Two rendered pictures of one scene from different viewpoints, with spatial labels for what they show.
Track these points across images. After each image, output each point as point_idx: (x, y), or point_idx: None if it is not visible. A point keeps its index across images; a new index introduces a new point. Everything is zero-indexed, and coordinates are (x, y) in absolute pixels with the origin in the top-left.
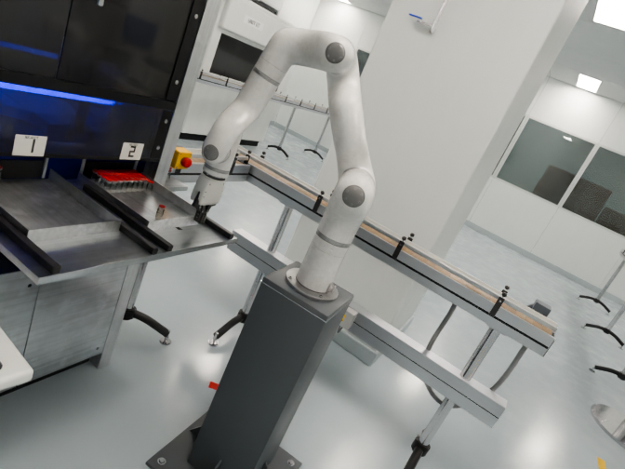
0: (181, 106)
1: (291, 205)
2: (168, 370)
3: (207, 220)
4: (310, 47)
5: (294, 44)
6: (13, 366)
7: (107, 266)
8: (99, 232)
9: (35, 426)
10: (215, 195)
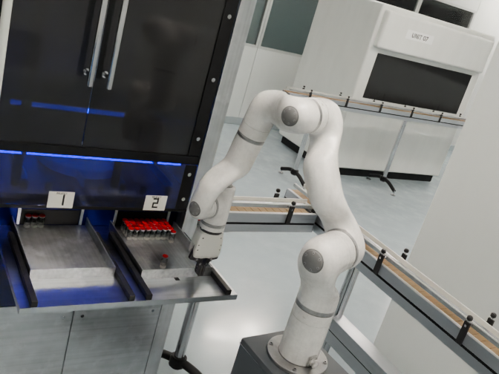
0: (206, 160)
1: None
2: None
3: (212, 272)
4: (274, 110)
5: (266, 107)
6: None
7: (82, 306)
8: (93, 275)
9: None
10: (212, 249)
